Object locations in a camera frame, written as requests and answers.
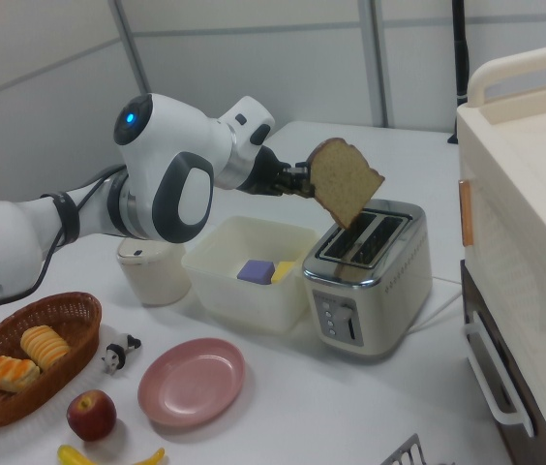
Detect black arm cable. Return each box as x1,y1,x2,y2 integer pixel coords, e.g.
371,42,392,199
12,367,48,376
25,164,129,301

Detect yellow banana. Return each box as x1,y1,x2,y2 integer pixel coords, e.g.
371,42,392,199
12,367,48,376
56,444,166,465

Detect red apple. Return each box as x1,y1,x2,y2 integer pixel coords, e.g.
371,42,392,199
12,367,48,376
66,389,118,443

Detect white toaster power cable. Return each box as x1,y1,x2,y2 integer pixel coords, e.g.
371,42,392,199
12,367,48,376
410,275,463,335

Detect short orange-striped bread roll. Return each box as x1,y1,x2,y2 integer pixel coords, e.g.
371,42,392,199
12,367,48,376
0,356,41,393

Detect long orange-striped bread roll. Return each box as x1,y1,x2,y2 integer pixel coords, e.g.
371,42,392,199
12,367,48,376
19,325,71,372

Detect yellow cube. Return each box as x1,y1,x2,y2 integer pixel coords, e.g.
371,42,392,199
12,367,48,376
271,261,297,284

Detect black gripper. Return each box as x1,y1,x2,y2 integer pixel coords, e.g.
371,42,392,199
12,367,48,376
246,144,315,200

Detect brown wicker basket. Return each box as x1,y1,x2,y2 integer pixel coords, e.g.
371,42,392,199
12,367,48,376
0,291,104,429

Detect brown bread slice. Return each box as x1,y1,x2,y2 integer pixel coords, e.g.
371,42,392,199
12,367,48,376
309,138,385,232

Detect cream plastic box with handle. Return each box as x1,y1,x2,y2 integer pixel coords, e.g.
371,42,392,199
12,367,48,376
455,42,546,456

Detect purple cube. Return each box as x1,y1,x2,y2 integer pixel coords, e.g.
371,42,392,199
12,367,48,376
236,259,275,286

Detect pink plate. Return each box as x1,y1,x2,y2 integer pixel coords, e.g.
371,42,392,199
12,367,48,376
136,337,246,428

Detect metal toast rack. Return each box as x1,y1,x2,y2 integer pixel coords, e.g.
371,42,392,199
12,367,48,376
379,433,429,465

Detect cream lidded trash can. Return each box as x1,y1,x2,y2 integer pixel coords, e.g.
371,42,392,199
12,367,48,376
116,239,192,306

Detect panda figurine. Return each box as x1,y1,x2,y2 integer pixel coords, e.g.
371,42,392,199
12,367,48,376
101,333,142,375

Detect chrome two-slot toaster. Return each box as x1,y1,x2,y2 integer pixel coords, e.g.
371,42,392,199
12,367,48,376
301,198,433,363

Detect black vertical pole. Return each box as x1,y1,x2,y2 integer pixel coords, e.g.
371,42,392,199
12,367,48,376
448,0,470,145

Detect brown cabinet with white handle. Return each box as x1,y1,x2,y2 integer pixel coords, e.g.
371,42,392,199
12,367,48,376
460,259,546,465

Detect cream plastic bin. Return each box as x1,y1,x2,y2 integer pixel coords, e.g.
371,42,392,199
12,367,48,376
181,215,322,335

